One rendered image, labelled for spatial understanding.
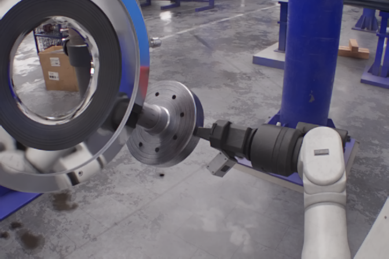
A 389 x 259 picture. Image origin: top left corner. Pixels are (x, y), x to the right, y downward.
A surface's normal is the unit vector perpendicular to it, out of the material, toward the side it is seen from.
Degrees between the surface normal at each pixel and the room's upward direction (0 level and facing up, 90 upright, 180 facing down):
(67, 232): 0
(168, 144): 49
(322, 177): 25
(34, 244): 0
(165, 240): 0
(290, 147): 56
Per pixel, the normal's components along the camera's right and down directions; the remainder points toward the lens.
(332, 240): -0.03, -0.79
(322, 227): -0.46, -0.64
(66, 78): -0.24, 0.45
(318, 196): -0.49, 0.08
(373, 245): -0.96, -0.29
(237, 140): -0.50, -0.29
